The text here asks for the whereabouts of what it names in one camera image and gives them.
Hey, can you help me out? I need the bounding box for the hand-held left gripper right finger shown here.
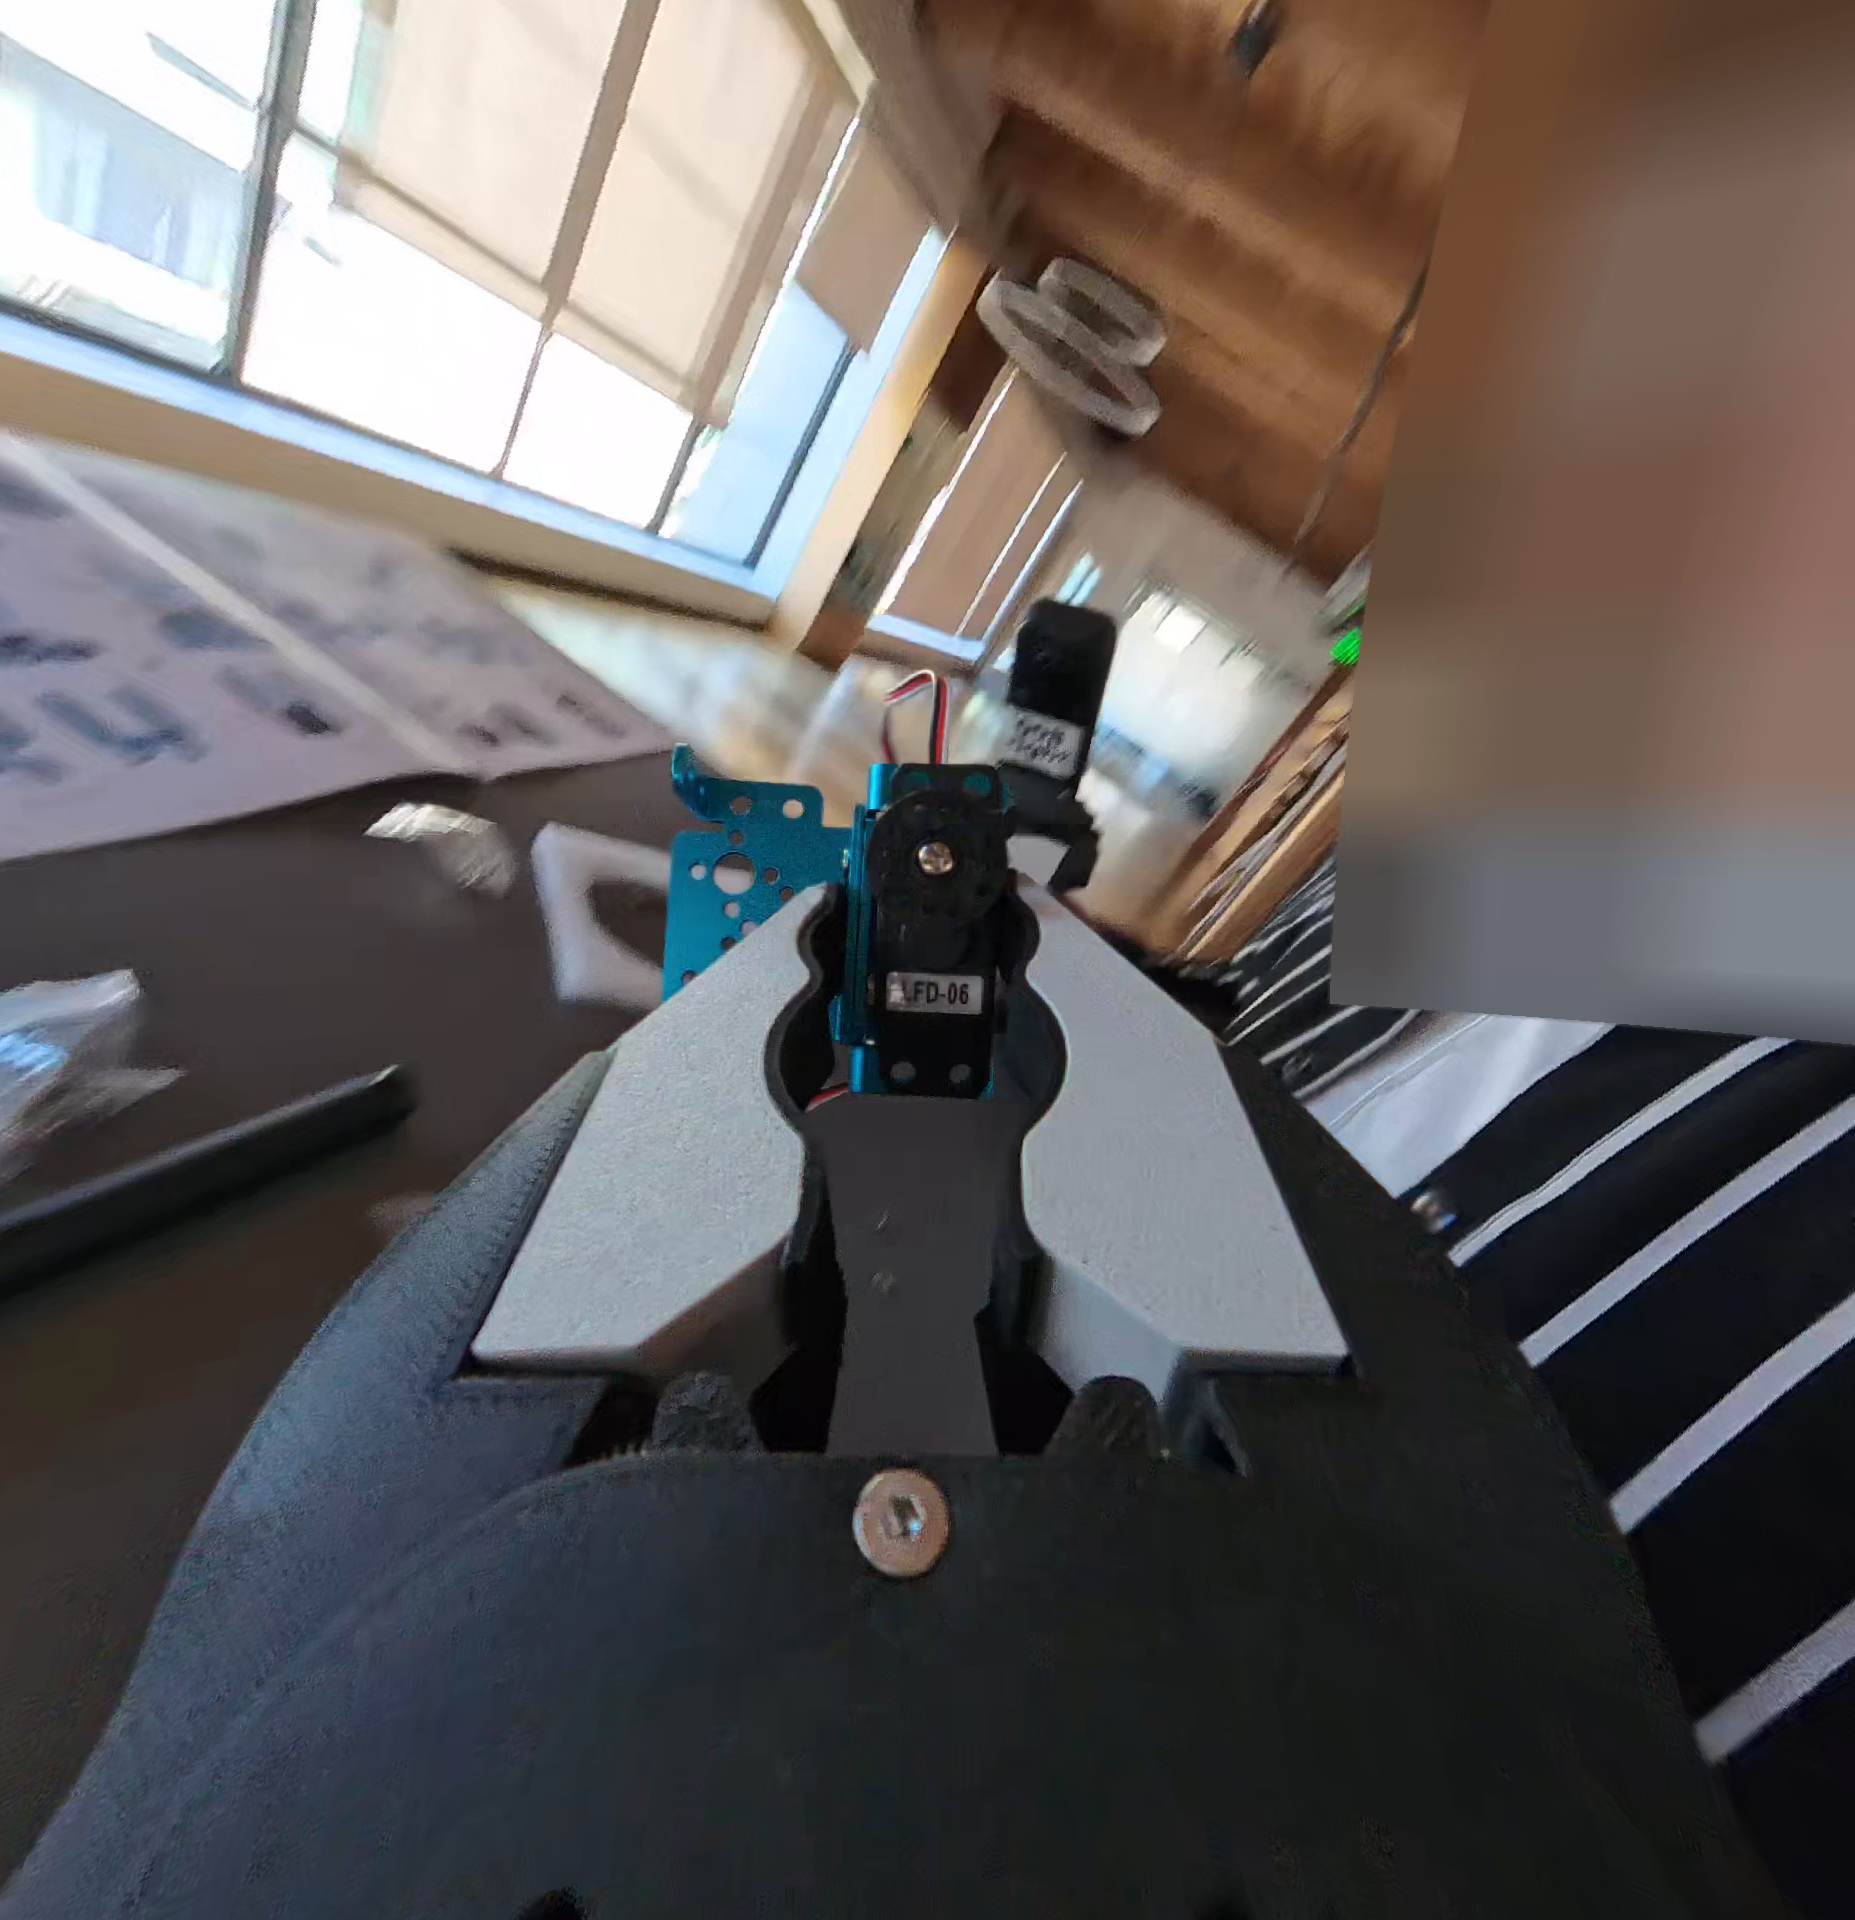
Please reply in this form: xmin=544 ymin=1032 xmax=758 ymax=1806
xmin=1010 ymin=880 xmax=1352 ymax=1403

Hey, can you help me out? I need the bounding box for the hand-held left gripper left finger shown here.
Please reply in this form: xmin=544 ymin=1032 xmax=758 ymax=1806
xmin=470 ymin=881 xmax=841 ymax=1393

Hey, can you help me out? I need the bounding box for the black servo with blue bracket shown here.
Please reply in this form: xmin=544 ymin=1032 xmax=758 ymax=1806
xmin=664 ymin=741 xmax=1028 ymax=1110

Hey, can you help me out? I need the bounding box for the black electric screwdriver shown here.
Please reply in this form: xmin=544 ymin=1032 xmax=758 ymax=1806
xmin=0 ymin=1063 xmax=419 ymax=1309

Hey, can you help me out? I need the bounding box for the dark grey desk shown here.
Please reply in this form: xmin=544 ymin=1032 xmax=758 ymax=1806
xmin=0 ymin=576 xmax=1230 ymax=1696

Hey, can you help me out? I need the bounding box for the person's white undershirt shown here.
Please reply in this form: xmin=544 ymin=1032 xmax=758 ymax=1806
xmin=1303 ymin=1007 xmax=1619 ymax=1201

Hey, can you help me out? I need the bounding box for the white foam sheet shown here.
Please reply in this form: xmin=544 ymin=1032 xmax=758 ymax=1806
xmin=530 ymin=820 xmax=678 ymax=1009

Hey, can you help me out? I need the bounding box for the crumpled clear parts bag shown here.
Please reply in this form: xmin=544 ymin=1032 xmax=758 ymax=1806
xmin=362 ymin=802 xmax=520 ymax=897

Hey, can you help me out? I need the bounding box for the clear bag of dark screws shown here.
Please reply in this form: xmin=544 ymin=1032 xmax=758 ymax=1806
xmin=0 ymin=967 xmax=184 ymax=1190

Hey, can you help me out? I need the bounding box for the white blue instruction manual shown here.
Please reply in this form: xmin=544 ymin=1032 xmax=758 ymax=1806
xmin=0 ymin=423 xmax=678 ymax=865

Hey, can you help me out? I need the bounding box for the beige roller blind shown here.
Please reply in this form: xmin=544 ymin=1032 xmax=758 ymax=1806
xmin=334 ymin=0 xmax=862 ymax=429

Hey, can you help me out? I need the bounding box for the large glass window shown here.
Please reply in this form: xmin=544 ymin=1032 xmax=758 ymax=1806
xmin=0 ymin=0 xmax=871 ymax=564

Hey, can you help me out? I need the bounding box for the white ring ceiling lamp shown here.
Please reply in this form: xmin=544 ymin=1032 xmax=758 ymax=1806
xmin=977 ymin=254 xmax=1169 ymax=440

